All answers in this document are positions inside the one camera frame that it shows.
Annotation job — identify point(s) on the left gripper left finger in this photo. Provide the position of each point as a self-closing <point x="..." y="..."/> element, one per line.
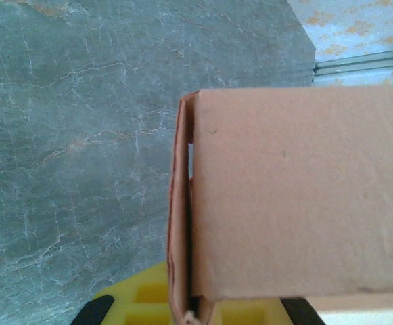
<point x="125" y="304"/>

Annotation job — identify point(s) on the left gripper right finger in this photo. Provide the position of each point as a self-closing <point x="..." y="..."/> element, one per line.
<point x="257" y="311"/>

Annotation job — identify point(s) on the orange paper box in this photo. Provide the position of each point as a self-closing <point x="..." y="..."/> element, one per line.
<point x="301" y="189"/>

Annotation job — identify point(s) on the aluminium side rail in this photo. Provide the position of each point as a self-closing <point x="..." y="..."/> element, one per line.
<point x="362" y="64"/>

